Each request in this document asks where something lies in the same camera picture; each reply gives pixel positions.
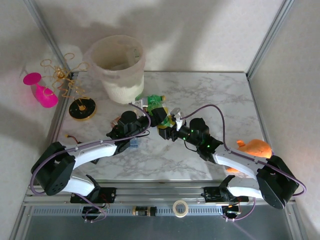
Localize green bottle yellow cap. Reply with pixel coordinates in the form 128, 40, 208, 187
146, 94, 167, 108
159, 107, 177, 129

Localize clear bottle green cap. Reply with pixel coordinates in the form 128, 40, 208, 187
124, 47, 142, 67

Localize cream waste bin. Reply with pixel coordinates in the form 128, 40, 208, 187
83, 34, 146, 105

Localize translucent plastic bin liner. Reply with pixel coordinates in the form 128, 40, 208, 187
83, 34, 146, 88

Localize orange plush toy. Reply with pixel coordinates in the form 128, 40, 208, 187
226, 139, 273, 174

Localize white tape roll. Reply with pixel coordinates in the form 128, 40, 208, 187
172, 199, 190, 218

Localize black gold cylinder device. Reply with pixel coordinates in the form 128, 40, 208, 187
131, 205, 158, 217

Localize pink plastic goblet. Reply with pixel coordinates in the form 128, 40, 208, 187
22, 71, 59, 109

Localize small black circuit board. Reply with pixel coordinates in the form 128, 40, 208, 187
222, 205, 242, 217
81, 206, 106, 216

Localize purple cable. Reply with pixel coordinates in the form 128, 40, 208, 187
29, 102, 152, 224
182, 104, 308, 222

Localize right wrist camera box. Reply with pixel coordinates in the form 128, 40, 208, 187
171, 107, 187, 131

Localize gold wire stand black base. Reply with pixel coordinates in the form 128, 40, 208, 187
39, 52, 98, 123

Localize aluminium rail frame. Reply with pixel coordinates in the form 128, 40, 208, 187
22, 181, 296, 207

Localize red wire yellow connector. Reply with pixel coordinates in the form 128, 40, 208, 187
64, 134, 82, 145

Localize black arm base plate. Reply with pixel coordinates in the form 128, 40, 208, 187
203, 186, 250, 203
69, 186, 117, 204

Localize grey slotted cable duct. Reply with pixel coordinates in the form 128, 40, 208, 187
29, 205, 288, 217

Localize aluminium corner post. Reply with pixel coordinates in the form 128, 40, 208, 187
23, 0, 76, 79
246, 0, 293, 81

